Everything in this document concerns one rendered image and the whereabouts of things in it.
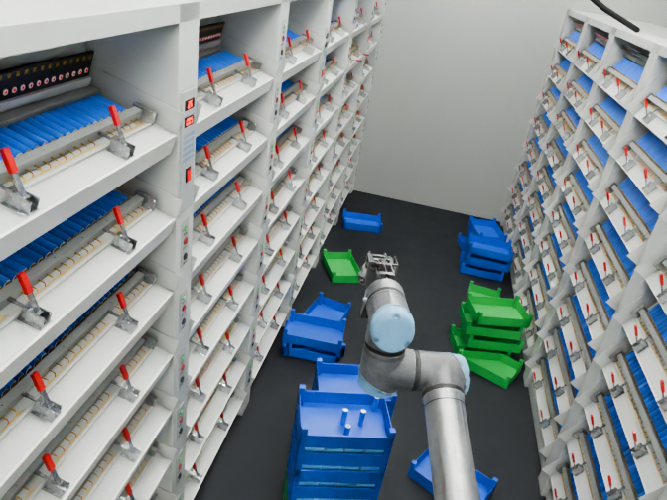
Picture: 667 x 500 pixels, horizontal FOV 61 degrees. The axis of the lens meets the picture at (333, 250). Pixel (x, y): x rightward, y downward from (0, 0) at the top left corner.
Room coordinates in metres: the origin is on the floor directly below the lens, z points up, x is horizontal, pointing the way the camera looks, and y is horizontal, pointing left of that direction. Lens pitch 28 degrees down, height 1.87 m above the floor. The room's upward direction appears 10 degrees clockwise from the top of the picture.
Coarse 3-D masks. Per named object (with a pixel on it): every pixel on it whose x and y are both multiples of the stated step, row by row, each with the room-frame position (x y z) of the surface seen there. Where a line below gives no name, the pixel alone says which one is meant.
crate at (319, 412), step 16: (304, 400) 1.47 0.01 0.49; (320, 400) 1.48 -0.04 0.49; (336, 400) 1.49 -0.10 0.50; (352, 400) 1.50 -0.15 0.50; (368, 400) 1.50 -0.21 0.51; (384, 400) 1.49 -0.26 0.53; (304, 416) 1.40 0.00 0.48; (320, 416) 1.41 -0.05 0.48; (336, 416) 1.43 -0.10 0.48; (352, 416) 1.44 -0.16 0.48; (368, 416) 1.45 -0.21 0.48; (384, 416) 1.45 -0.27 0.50; (304, 432) 1.27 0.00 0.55; (320, 432) 1.34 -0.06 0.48; (336, 432) 1.36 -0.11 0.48; (352, 432) 1.37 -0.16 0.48; (368, 432) 1.38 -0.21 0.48; (384, 432) 1.39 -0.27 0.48; (352, 448) 1.30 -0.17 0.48; (368, 448) 1.31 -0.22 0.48; (384, 448) 1.32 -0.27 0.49
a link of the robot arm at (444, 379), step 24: (432, 360) 0.98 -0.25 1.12; (456, 360) 0.99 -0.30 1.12; (432, 384) 0.94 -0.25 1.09; (456, 384) 0.94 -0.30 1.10; (432, 408) 0.89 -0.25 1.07; (456, 408) 0.88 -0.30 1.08; (432, 432) 0.85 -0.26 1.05; (456, 432) 0.83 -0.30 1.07; (432, 456) 0.80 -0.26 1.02; (456, 456) 0.79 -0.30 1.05; (432, 480) 0.77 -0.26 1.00; (456, 480) 0.74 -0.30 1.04
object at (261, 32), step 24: (288, 0) 1.90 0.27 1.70; (240, 24) 1.85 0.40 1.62; (264, 24) 1.84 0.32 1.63; (264, 48) 1.84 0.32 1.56; (264, 96) 1.84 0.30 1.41; (264, 168) 1.83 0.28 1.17; (264, 192) 1.85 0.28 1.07; (264, 240) 1.91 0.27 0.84; (240, 384) 1.83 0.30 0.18; (240, 408) 1.83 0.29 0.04
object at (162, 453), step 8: (152, 448) 1.13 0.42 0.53; (160, 448) 1.14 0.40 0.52; (168, 448) 1.14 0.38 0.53; (160, 456) 1.13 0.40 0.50; (168, 456) 1.14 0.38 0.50; (144, 464) 1.09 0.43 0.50; (152, 464) 1.10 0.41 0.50; (160, 464) 1.11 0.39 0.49; (168, 464) 1.12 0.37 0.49; (136, 472) 1.06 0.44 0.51; (144, 472) 1.07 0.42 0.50; (152, 472) 1.08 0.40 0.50; (160, 472) 1.09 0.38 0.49; (144, 480) 1.05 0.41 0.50; (152, 480) 1.05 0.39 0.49; (160, 480) 1.07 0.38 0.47; (136, 488) 1.02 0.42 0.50; (144, 488) 1.02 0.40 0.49; (152, 488) 1.03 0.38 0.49; (136, 496) 0.99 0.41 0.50; (144, 496) 1.00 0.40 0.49
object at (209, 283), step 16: (240, 224) 1.84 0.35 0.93; (240, 240) 1.77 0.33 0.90; (256, 240) 1.83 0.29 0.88; (224, 256) 1.63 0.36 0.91; (240, 256) 1.66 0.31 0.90; (208, 272) 1.53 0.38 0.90; (224, 272) 1.56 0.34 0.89; (192, 288) 1.39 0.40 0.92; (208, 288) 1.45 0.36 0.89; (224, 288) 1.51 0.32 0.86; (192, 304) 1.35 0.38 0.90; (208, 304) 1.38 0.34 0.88; (192, 320) 1.23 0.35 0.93
